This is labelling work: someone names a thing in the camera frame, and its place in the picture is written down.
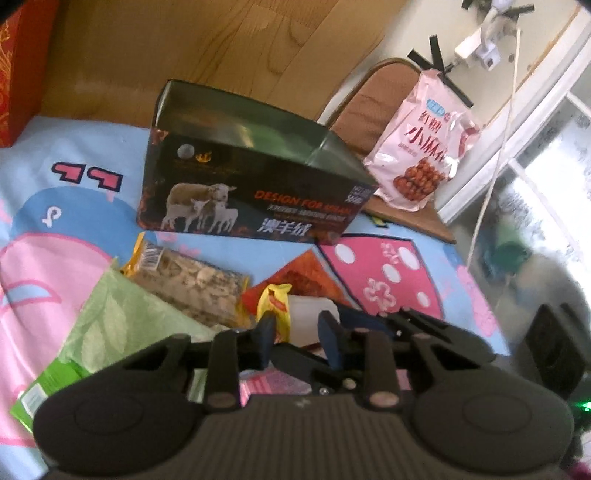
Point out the Peppa Pig bed sheet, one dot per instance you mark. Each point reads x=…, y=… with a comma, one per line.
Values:
x=60, y=230

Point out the wooden headboard panel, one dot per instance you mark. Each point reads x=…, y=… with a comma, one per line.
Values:
x=109, y=59

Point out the light green leaf packet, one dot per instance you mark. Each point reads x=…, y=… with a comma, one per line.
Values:
x=120, y=318

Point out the pink fried twist snack bag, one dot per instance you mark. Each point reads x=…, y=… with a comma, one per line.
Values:
x=421, y=148

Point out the bright green snack packet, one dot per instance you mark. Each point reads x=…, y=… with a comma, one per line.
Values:
x=58, y=375

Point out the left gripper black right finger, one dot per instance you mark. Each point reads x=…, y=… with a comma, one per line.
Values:
x=369, y=364

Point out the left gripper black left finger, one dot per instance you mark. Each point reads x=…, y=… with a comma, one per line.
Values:
x=231, y=353

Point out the white wrapped candy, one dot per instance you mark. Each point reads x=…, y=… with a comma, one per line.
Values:
x=304, y=313

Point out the red orange snack packet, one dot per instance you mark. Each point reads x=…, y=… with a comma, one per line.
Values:
x=307, y=275

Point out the red gift bag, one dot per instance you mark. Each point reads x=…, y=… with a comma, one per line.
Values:
x=25, y=39

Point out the black sheep wool box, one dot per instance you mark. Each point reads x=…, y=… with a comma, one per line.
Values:
x=222, y=164

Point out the clear crispy cracker packet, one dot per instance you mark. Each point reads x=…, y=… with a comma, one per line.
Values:
x=205, y=293

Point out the small yellow snack packet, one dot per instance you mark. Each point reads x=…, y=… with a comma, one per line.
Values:
x=274, y=299

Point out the pink striped snack packet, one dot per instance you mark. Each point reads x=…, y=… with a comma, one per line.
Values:
x=270, y=382

